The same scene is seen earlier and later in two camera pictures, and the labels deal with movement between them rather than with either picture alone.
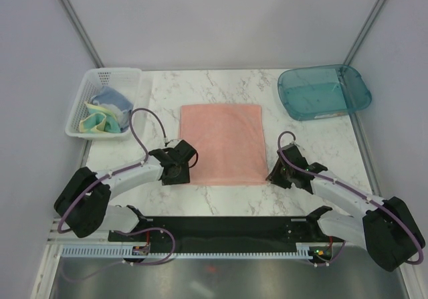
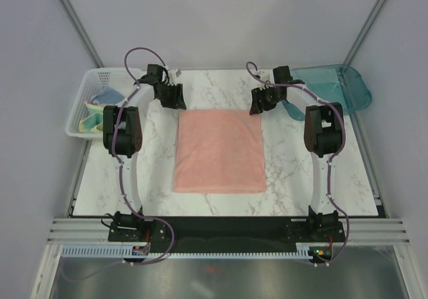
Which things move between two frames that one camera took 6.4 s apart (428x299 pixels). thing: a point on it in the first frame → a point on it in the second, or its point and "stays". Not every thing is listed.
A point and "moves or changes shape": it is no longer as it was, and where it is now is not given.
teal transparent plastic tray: x=318 y=91 stays
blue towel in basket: x=118 y=103 stays
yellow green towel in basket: x=99 y=120 stays
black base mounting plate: x=225 y=233 stays
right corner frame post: x=370 y=21 stays
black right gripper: x=274 y=177 → x=259 y=95
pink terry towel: x=229 y=140 moves or changes shape
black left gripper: x=184 y=177 → x=177 y=102
